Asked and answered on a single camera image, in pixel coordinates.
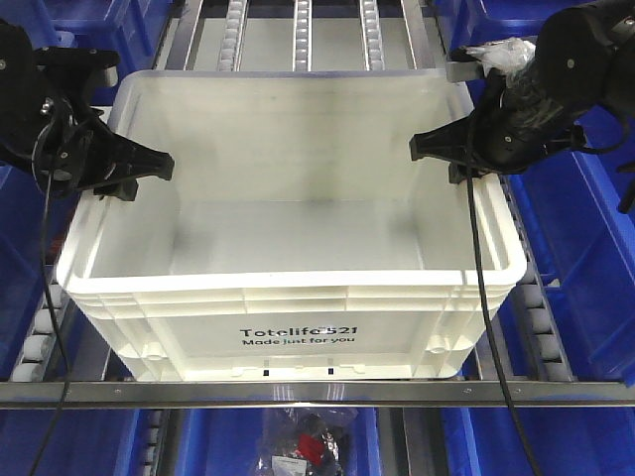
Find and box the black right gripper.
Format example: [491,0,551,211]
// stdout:
[409,47,585,184]

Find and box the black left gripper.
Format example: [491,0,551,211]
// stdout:
[30,47,175,201]

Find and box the white plastic tote bin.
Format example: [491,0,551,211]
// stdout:
[57,69,527,382]

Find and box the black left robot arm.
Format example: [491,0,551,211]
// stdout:
[1,21,175,201]

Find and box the blue bin right front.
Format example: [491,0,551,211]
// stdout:
[508,139,634,386]

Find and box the blue bin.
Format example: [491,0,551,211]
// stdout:
[44,0,174,107]
[174,408,383,475]
[0,29,100,379]
[1,410,151,475]
[442,408,634,475]
[430,0,635,108]
[508,139,634,386]

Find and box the blue bin right rear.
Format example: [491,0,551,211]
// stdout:
[430,0,635,108]

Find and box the blue bin left front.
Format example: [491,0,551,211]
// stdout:
[0,29,100,379]

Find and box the blue bin left rear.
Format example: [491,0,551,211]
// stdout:
[44,0,174,107]

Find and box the blue bin lower left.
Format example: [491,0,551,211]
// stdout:
[1,410,151,475]

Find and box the blue bin lower middle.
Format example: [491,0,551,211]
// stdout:
[174,408,383,475]

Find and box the blue bin lower right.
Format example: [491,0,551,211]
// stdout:
[442,408,634,475]

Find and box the roller track rear right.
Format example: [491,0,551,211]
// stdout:
[358,0,385,71]

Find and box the roller track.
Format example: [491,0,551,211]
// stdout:
[216,0,249,72]
[358,0,385,71]
[10,285,70,382]
[292,0,313,72]
[501,178,577,383]

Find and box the roller track rear left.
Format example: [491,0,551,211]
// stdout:
[216,0,249,72]

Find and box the roller track right side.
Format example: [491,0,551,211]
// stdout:
[501,178,577,383]

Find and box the roller track rear middle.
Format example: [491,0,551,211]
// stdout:
[292,0,313,72]

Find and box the roller track left side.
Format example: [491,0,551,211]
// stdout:
[10,285,70,382]

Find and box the clear bag with parts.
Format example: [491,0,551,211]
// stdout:
[252,408,358,475]

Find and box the black cable right side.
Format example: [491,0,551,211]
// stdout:
[464,113,543,476]

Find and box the black cable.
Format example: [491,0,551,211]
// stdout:
[464,113,543,476]
[24,98,75,476]

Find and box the black cable left side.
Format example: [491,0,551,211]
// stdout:
[24,98,75,476]

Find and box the steel shelf front rail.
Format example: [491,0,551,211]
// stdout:
[0,380,635,411]

